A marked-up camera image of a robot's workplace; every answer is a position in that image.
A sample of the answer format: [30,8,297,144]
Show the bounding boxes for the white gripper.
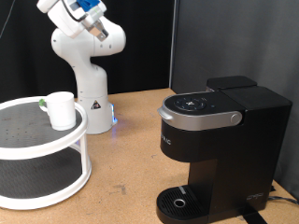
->
[46,0,110,43]

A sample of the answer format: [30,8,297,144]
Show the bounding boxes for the silver keurig lid handle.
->
[157,105,244,133]

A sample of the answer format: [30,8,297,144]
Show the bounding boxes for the black keurig coffee machine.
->
[156,75,293,224]

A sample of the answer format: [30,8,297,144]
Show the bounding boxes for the black curtain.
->
[0,0,176,104]

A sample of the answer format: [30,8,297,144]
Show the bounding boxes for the white mug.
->
[38,91,78,132]

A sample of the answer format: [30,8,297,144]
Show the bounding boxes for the white two-tier turntable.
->
[0,95,93,211]

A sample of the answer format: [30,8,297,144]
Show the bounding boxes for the grey partition panel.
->
[169,0,299,200]

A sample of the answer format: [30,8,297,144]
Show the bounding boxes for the black drip tray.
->
[156,185,209,224]

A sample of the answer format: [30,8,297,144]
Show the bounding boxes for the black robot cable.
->
[60,0,89,23]

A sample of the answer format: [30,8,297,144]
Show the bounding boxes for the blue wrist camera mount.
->
[76,0,102,11]

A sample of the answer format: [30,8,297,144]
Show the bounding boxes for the thin hanging wire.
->
[0,0,17,40]

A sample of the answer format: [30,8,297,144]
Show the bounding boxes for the braided power cable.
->
[267,194,299,206]

